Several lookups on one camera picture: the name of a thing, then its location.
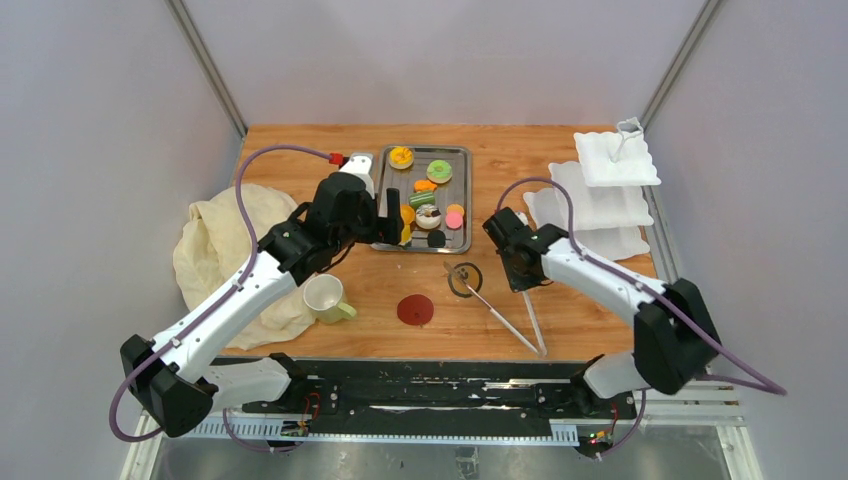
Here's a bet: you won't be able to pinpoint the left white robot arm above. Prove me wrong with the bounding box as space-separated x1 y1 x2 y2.
109 172 404 442

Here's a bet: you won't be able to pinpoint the orange biscuit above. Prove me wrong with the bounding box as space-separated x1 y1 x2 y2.
446 204 465 216

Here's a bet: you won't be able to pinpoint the purple cable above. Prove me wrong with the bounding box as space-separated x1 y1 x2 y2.
495 176 788 397
108 144 346 444

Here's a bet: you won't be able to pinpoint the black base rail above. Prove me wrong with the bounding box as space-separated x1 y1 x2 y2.
193 354 645 457

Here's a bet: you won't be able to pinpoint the white chocolate donut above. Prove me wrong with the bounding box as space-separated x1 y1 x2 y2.
415 203 442 230

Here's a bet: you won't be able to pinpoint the green frosted donut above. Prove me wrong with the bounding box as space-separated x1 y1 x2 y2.
426 159 453 185

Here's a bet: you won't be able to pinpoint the pink macaron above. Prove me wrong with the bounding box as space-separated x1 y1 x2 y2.
444 211 464 230

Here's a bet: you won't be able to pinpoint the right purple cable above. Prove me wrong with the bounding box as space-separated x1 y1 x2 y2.
495 176 788 397

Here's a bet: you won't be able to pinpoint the cream cloth bag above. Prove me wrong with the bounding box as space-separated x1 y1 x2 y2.
173 184 315 350

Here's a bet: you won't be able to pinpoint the yellow cake slice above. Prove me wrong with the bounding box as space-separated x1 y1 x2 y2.
400 225 412 246

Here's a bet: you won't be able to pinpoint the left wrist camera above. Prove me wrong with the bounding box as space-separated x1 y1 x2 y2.
339 153 375 198

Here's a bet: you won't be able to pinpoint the metal serving tongs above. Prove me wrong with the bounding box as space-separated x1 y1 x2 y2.
443 261 548 358

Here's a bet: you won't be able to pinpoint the orange macaron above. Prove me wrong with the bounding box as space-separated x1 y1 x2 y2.
400 204 416 225

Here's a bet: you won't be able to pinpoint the yellow face coaster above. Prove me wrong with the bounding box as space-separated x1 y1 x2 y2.
447 262 483 298

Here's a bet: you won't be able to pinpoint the green layered cake roll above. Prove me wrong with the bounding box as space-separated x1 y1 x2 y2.
408 191 436 210

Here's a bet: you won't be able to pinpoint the green handled white mug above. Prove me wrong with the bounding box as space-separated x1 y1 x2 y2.
302 274 358 324

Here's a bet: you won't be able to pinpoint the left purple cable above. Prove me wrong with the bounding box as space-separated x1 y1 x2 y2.
108 144 346 444

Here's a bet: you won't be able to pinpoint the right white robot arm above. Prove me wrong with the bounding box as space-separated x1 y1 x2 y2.
483 208 721 417

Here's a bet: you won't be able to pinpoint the white three-tier dessert stand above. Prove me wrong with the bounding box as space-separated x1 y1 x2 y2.
523 117 661 261

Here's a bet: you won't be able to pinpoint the red apple coaster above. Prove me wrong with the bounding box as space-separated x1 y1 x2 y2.
396 294 435 326

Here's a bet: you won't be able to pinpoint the steel baking tray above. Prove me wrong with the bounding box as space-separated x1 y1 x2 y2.
373 145 472 254

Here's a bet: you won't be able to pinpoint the black sandwich cookie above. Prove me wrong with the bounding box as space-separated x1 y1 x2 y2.
427 230 446 249

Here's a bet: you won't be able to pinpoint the yellow flower tart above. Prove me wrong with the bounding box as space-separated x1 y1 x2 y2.
388 146 415 170

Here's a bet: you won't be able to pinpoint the orange star cookie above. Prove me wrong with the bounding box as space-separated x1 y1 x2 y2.
413 179 438 193

